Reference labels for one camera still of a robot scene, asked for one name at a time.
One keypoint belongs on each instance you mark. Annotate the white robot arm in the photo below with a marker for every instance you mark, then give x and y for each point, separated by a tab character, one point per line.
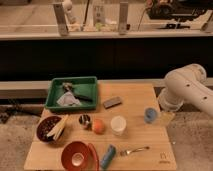
186	84

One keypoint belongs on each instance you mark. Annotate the grey metal bracket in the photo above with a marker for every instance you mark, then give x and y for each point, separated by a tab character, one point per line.
123	14
60	18

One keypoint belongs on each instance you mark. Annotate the black tool in tray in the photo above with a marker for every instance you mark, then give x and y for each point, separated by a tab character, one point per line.
81	97

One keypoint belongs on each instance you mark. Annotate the silver fork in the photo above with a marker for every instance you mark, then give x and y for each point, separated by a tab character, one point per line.
128	152

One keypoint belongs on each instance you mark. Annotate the grey metal bracket left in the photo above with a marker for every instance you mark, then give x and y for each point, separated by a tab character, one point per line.
60	18

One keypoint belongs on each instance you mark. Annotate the black machine in background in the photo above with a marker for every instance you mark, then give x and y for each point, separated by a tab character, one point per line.
177	9

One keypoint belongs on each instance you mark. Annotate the green plastic tray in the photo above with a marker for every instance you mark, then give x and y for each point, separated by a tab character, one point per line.
87	86

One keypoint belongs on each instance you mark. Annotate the grey cloth in tray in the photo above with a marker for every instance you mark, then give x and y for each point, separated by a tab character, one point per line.
68	99

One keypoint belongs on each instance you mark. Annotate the dark brown bowl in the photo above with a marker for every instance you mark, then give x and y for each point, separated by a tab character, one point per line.
45	126

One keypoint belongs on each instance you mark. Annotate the red bowl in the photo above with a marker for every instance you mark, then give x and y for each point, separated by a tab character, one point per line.
76	157

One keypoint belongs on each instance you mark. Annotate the wooden chopsticks bundle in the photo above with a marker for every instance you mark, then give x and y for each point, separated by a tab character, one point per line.
57	129

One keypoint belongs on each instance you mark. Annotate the wooden board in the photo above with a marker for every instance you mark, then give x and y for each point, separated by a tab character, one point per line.
136	97

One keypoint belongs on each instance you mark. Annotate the red plate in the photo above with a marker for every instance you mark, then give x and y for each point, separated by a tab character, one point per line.
94	156

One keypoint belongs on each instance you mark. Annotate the white plastic cup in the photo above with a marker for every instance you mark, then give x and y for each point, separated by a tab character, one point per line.
118	125

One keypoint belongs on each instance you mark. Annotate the blue cup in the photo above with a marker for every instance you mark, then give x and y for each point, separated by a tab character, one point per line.
150	115

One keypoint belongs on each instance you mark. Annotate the grey metal bracket right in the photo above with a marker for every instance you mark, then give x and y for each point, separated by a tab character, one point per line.
123	14

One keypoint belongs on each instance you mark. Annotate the crumpled brown object in tray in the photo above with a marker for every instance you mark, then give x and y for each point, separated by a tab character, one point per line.
67	86

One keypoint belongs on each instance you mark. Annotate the grey rectangular block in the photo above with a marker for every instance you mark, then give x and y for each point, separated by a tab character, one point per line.
112	102

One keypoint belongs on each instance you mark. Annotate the small metal cup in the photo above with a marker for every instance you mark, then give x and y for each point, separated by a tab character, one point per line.
85	121

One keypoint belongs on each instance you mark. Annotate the orange fruit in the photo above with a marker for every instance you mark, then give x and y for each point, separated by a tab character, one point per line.
98	126

